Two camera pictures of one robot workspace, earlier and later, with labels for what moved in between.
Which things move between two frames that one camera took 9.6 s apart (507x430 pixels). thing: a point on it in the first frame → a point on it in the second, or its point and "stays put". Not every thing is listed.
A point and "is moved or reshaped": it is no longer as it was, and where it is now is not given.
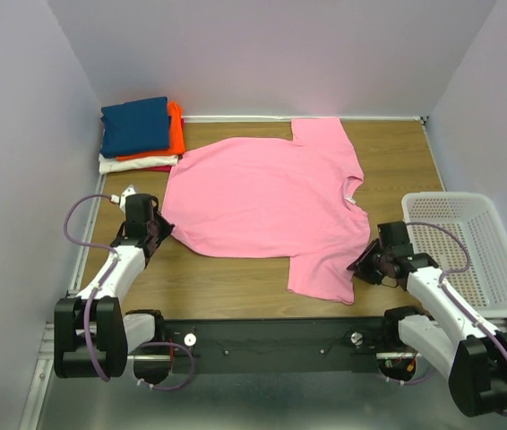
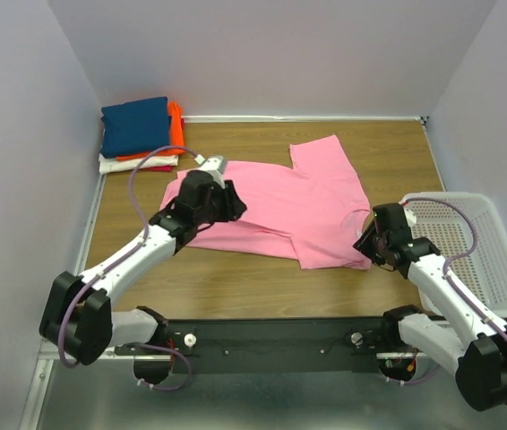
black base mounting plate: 284,346 stays put
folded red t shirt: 161,168 stays put
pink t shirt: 267,197 is moved or reshaped
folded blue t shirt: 135,127 stays put
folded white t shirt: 108,164 stays put
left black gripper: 167,226 → 234,207
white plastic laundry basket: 494,285 stays put
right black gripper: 361,263 → 363,242
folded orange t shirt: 177,137 stays put
